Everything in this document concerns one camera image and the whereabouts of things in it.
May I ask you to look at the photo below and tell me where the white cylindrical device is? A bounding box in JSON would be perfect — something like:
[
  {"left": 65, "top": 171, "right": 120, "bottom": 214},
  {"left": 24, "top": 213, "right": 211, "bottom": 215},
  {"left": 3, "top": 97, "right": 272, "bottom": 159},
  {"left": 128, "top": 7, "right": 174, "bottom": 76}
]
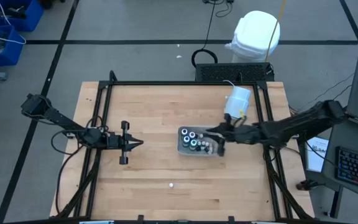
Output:
[{"left": 223, "top": 85, "right": 252, "bottom": 120}]

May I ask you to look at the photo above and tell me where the grey side desk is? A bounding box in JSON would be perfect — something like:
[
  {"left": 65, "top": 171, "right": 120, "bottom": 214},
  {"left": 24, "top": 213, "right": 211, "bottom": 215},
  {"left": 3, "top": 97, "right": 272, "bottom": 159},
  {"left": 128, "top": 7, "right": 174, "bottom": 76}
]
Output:
[{"left": 321, "top": 115, "right": 358, "bottom": 205}]

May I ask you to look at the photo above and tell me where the black red tool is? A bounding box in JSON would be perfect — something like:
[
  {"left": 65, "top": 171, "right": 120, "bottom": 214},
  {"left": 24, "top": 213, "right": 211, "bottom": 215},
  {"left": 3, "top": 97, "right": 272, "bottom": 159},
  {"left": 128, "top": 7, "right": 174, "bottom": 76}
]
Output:
[{"left": 296, "top": 179, "right": 326, "bottom": 192}]

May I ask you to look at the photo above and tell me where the white paper sheet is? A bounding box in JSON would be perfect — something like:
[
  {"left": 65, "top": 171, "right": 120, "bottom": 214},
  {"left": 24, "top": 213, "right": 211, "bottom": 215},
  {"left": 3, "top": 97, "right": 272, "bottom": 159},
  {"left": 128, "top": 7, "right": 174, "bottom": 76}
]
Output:
[{"left": 305, "top": 136, "right": 331, "bottom": 173}]

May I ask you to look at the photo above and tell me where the black backlit keyboard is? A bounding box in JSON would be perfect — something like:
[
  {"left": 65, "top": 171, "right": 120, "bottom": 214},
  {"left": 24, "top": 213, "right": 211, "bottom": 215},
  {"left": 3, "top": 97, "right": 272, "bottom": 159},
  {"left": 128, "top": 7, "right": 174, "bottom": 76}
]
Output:
[{"left": 335, "top": 146, "right": 358, "bottom": 191}]

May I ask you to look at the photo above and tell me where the yellow power cord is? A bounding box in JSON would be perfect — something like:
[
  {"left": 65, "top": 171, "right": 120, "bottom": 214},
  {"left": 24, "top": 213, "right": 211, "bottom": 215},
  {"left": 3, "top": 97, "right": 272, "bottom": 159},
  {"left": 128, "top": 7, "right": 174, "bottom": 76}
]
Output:
[{"left": 265, "top": 0, "right": 288, "bottom": 62}]

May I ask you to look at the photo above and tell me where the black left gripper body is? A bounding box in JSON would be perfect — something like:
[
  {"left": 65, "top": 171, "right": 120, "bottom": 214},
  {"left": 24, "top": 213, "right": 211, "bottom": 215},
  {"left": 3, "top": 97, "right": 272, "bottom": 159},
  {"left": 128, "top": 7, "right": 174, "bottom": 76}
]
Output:
[{"left": 106, "top": 121, "right": 131, "bottom": 165}]

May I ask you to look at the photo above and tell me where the black aluminium table frame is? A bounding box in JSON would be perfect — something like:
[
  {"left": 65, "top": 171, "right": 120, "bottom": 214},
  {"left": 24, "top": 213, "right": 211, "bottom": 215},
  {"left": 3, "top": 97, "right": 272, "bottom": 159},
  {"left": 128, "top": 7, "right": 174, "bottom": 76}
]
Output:
[{"left": 50, "top": 70, "right": 315, "bottom": 224}]

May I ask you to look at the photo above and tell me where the white covered bin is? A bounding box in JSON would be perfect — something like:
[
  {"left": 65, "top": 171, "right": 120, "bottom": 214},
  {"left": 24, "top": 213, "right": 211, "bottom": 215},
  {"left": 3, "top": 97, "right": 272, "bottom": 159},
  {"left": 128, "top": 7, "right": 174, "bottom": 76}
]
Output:
[{"left": 224, "top": 10, "right": 282, "bottom": 63}]

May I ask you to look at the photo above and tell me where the black mesh computer case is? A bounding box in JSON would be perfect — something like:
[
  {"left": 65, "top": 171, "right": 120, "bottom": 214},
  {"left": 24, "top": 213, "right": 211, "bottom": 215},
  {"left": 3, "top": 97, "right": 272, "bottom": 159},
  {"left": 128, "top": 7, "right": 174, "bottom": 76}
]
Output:
[{"left": 194, "top": 62, "right": 275, "bottom": 83}]

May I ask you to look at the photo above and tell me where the blue plastic storage bin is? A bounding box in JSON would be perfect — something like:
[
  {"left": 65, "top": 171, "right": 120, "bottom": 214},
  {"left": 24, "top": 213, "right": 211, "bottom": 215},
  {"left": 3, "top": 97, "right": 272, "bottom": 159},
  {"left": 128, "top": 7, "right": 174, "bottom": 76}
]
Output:
[
  {"left": 0, "top": 0, "right": 45, "bottom": 32},
  {"left": 0, "top": 25, "right": 27, "bottom": 68}
]

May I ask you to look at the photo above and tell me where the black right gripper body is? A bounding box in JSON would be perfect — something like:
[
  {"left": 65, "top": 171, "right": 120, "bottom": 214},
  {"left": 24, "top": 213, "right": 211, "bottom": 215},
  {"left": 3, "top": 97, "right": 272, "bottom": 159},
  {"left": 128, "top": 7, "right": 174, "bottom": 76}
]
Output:
[{"left": 218, "top": 113, "right": 260, "bottom": 157}]

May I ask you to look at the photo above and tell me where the black floor cable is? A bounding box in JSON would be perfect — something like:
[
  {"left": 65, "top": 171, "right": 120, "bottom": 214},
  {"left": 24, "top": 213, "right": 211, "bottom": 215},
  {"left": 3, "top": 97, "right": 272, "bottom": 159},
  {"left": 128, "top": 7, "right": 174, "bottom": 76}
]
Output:
[{"left": 191, "top": 0, "right": 219, "bottom": 68}]

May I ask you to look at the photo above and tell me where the white cable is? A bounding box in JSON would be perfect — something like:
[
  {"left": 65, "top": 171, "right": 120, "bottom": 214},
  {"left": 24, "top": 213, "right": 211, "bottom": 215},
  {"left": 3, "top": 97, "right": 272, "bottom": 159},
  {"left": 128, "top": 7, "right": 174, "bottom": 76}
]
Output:
[{"left": 0, "top": 0, "right": 27, "bottom": 45}]

